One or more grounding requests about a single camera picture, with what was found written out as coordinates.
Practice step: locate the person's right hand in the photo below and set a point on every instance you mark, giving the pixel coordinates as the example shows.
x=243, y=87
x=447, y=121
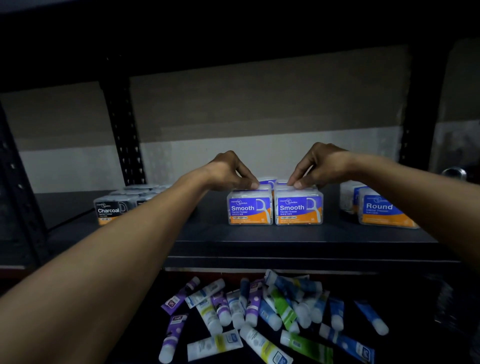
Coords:
x=330, y=161

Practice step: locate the person's left hand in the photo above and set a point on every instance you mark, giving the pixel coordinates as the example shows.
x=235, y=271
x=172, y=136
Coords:
x=221, y=170

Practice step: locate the person's right thumb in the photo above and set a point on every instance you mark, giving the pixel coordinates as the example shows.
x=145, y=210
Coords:
x=307, y=182

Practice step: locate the person's left thumb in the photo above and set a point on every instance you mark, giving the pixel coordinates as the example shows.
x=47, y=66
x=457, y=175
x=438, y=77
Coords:
x=243, y=183

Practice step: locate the purple label dental floss box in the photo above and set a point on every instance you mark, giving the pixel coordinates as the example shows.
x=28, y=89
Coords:
x=249, y=210
x=268, y=182
x=282, y=182
x=299, y=210

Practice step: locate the person's right forearm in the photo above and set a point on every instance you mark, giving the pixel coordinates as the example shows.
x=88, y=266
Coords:
x=423, y=195

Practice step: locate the person's left forearm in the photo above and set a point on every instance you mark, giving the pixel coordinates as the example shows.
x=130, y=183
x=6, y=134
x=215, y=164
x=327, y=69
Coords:
x=105, y=270

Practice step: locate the blue label dental floss box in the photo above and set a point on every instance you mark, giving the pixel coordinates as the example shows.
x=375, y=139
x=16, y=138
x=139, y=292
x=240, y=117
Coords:
x=386, y=212
x=348, y=197

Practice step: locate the black metal shelving rack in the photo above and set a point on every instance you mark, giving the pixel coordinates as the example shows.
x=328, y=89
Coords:
x=262, y=243

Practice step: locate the black label dental floss box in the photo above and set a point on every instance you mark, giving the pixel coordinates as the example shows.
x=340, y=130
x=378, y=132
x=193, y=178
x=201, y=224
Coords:
x=147, y=198
x=150, y=186
x=127, y=191
x=112, y=210

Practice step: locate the black perforated rack upright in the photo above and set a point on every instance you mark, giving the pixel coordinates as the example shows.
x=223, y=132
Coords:
x=422, y=112
x=125, y=135
x=18, y=195

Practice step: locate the pile of small toothpaste tubes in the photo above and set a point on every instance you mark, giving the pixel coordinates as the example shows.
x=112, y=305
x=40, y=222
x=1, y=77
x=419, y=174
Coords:
x=270, y=315

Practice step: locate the silver metal cylinder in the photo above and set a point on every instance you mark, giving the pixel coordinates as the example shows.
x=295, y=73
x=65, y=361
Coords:
x=454, y=173

